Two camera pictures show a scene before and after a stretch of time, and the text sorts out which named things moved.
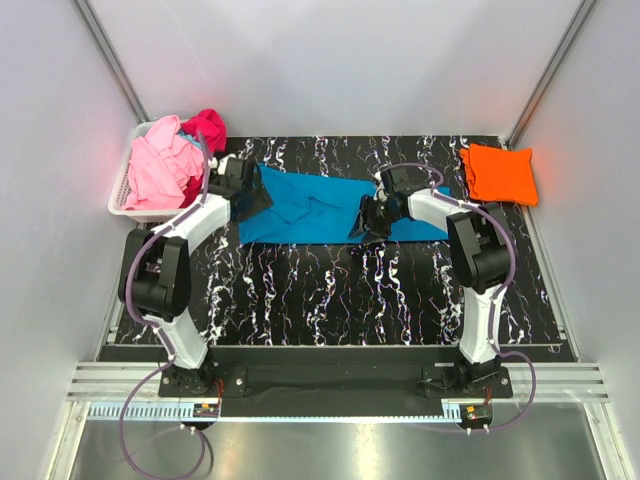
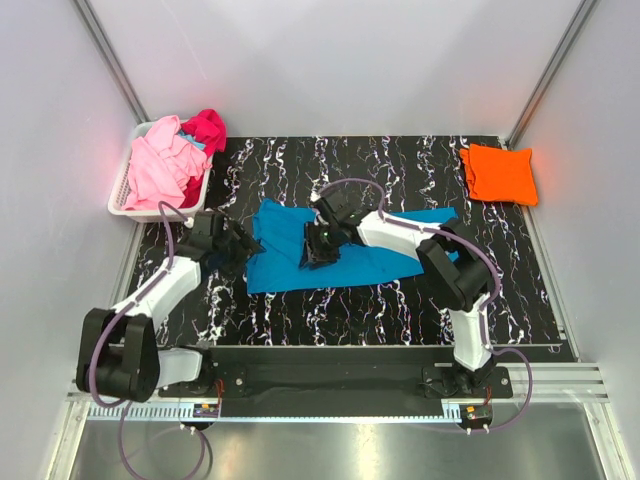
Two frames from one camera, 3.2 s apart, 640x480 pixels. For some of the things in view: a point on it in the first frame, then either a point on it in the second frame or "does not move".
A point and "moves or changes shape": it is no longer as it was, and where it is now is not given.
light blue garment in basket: (190, 139) does not move
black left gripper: (262, 200) -> (246, 247)
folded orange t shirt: (500, 175) does not move
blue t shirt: (317, 208) moves or changes shape
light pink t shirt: (161, 164) does not move
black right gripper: (365, 220) -> (313, 254)
